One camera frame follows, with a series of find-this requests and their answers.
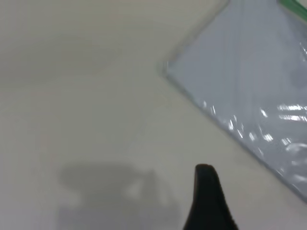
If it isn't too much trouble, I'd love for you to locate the clear zip bag green zipper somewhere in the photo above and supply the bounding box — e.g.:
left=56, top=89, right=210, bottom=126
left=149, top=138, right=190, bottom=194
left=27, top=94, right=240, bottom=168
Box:
left=157, top=0, right=307, bottom=204

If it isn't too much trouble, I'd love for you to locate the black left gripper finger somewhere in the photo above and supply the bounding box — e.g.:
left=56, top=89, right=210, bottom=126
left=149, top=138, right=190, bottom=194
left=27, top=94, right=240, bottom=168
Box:
left=182, top=163, right=239, bottom=230

